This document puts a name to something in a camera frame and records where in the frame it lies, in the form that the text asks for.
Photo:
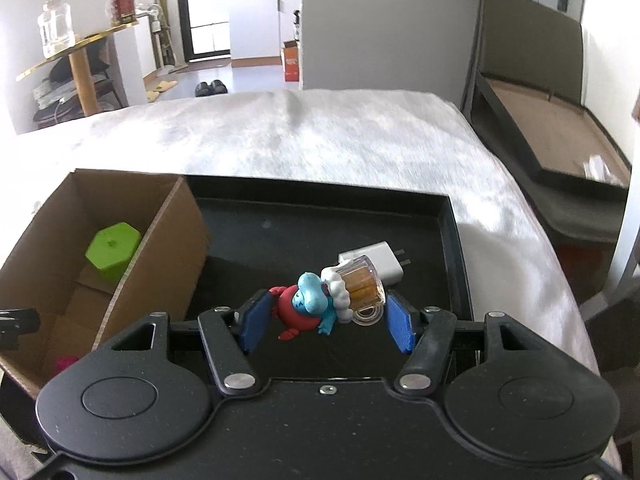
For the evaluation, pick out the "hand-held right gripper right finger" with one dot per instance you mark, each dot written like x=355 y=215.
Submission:
x=400 y=322

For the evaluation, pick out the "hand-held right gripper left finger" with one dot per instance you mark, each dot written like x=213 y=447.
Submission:
x=257 y=320

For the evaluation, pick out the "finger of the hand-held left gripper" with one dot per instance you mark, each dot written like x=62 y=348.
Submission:
x=20 y=322

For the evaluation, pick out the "blue figurine with beer mug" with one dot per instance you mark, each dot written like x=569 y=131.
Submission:
x=312 y=302

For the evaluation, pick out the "pink toy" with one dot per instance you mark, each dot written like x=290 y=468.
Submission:
x=66 y=364

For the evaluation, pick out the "black tray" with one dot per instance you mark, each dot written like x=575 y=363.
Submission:
x=300 y=230

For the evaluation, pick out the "brown cardboard box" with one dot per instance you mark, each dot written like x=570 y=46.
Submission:
x=165 y=255

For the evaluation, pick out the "green hexagonal block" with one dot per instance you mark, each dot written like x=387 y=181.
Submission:
x=112 y=250

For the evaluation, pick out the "white charger plug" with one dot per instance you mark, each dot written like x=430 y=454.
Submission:
x=377 y=260

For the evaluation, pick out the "white fluffy blanket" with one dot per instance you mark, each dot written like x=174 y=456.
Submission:
x=325 y=130

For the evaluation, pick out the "yellow slippers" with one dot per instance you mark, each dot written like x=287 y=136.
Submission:
x=161 y=89

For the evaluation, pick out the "round gold-edged table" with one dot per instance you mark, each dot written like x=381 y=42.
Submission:
x=82 y=75

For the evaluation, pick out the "orange cardboard box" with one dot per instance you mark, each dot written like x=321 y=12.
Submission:
x=291 y=62

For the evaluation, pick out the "clear glass jug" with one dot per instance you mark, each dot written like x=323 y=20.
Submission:
x=55 y=30

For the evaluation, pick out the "white kitchen cabinet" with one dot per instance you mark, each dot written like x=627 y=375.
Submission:
x=265 y=25

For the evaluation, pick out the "dark framed glass door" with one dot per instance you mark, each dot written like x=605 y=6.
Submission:
x=202 y=10

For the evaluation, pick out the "red box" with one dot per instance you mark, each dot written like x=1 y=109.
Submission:
x=124 y=6

